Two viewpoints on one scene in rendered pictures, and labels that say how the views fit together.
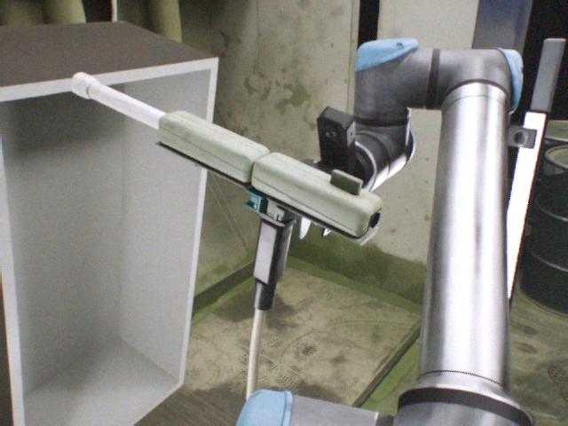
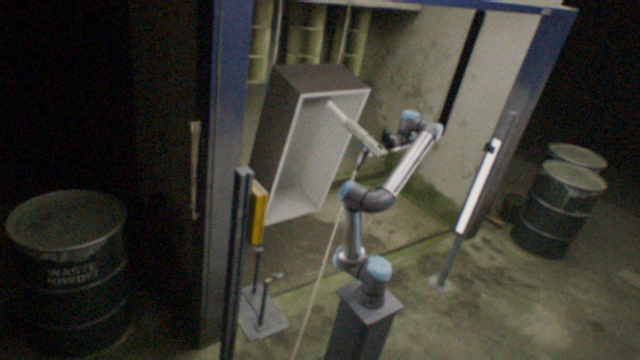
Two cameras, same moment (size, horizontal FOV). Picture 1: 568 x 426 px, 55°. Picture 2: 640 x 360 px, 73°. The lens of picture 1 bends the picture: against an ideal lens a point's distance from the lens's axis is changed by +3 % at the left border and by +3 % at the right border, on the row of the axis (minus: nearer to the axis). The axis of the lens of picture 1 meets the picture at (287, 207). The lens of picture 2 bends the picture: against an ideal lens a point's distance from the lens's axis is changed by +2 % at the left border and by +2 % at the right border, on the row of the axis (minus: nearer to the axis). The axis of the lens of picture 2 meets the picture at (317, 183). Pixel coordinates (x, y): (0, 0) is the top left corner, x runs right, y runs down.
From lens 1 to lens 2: 1.62 m
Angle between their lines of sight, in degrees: 13
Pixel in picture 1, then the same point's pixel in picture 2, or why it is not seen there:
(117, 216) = (314, 134)
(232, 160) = (358, 134)
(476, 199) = (408, 158)
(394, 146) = (405, 140)
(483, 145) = (417, 147)
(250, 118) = (388, 97)
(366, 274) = (424, 199)
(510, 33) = (526, 95)
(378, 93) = (404, 125)
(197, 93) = (359, 98)
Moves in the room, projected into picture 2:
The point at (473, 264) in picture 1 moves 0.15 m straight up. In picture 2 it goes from (400, 170) to (408, 143)
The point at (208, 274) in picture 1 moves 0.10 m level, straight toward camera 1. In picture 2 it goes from (341, 173) to (340, 177)
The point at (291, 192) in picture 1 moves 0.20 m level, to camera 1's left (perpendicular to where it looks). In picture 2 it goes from (368, 145) to (332, 134)
